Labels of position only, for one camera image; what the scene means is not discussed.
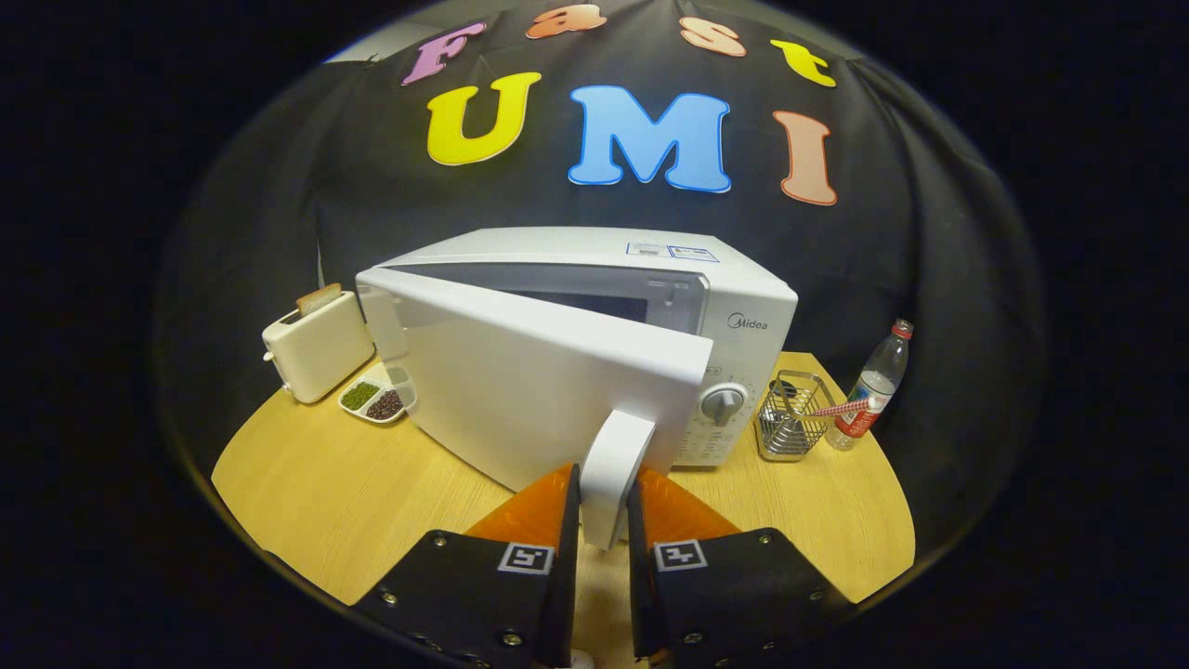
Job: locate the white toaster oven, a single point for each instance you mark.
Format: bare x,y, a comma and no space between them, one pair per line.
520,372

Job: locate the cream toaster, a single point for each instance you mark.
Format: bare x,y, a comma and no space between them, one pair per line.
320,348

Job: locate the white divided bean dish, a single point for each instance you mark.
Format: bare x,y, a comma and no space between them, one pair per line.
376,401

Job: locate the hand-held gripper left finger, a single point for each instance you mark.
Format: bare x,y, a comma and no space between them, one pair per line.
483,595

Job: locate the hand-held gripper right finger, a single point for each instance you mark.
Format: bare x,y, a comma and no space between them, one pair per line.
725,595

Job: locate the clear plastic water bottle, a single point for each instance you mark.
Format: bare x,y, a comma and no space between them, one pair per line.
871,390

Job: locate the bread slice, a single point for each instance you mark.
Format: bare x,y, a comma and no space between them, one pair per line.
319,298

